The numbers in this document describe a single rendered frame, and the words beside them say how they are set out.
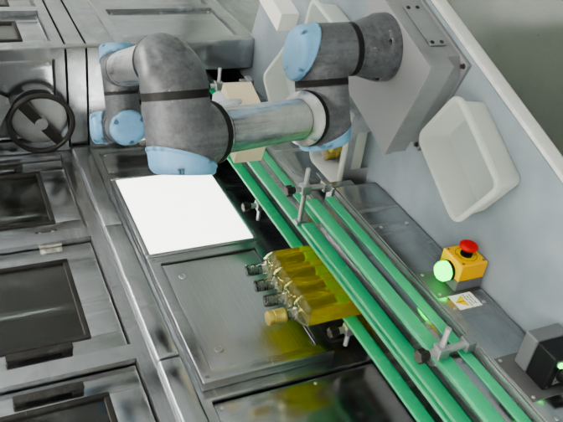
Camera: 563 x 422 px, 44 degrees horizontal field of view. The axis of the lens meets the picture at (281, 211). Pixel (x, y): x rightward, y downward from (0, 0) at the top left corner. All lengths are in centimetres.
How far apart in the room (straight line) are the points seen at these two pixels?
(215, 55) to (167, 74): 133
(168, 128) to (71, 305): 83
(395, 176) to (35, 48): 118
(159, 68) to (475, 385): 81
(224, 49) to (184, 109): 134
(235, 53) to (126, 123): 103
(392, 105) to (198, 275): 70
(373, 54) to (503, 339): 64
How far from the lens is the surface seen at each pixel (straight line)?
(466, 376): 139
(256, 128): 129
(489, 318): 151
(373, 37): 153
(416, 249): 163
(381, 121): 163
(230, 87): 175
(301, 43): 146
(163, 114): 115
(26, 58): 233
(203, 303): 180
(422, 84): 150
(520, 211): 146
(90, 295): 189
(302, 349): 171
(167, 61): 116
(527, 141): 143
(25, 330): 182
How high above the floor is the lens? 174
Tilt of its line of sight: 24 degrees down
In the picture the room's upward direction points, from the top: 98 degrees counter-clockwise
